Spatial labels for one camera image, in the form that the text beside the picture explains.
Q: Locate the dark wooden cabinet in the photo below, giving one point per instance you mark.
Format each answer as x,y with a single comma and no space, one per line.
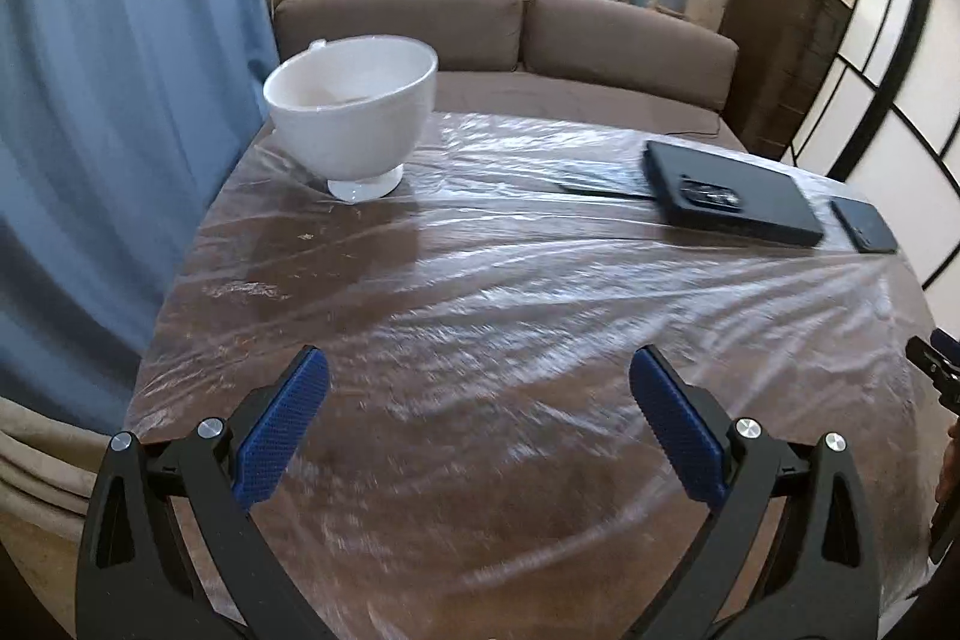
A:
780,48

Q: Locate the beige cloth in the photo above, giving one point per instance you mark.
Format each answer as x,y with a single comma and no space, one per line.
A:
45,452

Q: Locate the brown sofa back cushion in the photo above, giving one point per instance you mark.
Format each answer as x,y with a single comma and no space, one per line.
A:
622,48
397,25

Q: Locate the white footed bowl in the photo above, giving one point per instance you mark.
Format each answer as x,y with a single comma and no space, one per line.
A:
352,115

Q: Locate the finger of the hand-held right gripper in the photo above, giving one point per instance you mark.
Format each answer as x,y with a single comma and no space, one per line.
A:
937,362

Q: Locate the blue smartphone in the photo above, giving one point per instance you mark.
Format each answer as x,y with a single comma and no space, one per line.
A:
862,226

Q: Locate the blue curtain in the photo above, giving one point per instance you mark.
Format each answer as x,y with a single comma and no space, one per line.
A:
112,85

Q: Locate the person's right hand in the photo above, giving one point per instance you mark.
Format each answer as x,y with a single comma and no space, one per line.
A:
952,460

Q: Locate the brown sofa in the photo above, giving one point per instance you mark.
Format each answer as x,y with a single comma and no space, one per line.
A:
562,93

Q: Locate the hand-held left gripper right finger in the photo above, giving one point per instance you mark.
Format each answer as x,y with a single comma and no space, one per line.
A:
679,430

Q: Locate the black cased smartphone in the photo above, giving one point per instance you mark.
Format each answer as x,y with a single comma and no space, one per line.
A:
735,197

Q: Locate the white black-framed sliding screen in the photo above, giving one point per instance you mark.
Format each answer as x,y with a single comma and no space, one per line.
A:
915,85

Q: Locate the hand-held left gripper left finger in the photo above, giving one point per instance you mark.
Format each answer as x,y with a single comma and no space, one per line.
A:
281,430

